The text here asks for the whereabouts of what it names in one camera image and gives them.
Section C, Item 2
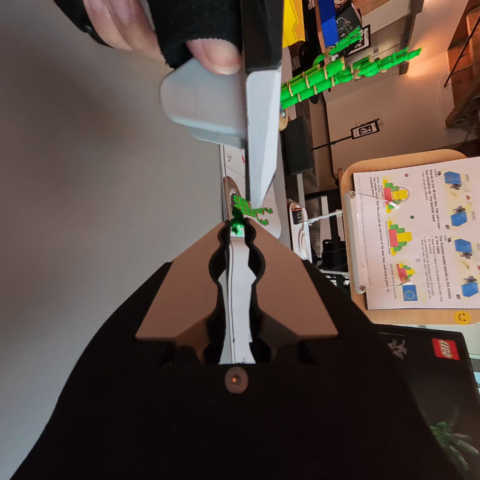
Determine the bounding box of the small green lego piece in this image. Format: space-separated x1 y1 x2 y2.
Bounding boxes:
230 207 247 238

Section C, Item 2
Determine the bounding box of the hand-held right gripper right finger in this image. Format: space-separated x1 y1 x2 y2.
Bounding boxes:
243 222 339 364

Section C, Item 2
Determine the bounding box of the white flat device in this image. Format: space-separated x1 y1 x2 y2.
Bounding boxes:
289 202 313 264

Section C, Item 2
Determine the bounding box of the clear acrylic holder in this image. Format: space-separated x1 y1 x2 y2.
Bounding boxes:
306 210 345 228

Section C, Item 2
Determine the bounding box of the lego instruction booklet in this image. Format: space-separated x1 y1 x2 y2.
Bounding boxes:
219 144 282 365

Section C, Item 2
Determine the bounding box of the wooden shelf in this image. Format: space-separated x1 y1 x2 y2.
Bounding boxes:
443 0 480 129

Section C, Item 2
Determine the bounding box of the black rectangular box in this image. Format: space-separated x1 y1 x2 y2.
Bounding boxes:
281 116 314 176

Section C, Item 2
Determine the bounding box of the green bamboo lego model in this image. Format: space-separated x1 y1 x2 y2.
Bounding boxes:
279 26 423 133

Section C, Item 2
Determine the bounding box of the wooden board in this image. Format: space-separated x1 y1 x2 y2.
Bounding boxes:
337 149 480 325

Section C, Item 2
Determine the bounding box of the person's left hand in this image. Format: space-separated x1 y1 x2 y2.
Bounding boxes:
82 0 243 76

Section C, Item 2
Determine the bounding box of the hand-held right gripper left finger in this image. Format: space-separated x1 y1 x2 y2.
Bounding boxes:
135 220 231 364

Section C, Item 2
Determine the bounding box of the black framed picture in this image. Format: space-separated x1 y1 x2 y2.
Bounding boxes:
333 23 373 58

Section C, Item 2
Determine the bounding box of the yellow box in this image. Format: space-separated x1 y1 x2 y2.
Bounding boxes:
281 0 307 48

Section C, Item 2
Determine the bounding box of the grey clamp bar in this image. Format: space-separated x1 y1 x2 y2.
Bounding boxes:
345 190 370 295

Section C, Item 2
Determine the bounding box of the blue box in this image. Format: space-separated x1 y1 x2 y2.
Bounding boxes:
319 0 340 48

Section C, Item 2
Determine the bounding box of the printed tag sign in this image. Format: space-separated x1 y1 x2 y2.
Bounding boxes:
350 119 380 140

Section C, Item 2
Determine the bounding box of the black lego box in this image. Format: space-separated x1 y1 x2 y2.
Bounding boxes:
377 324 480 480

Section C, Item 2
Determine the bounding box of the black cable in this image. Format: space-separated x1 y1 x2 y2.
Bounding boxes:
310 136 354 152

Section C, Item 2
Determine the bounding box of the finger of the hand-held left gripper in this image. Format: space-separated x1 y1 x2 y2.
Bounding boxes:
245 67 282 211

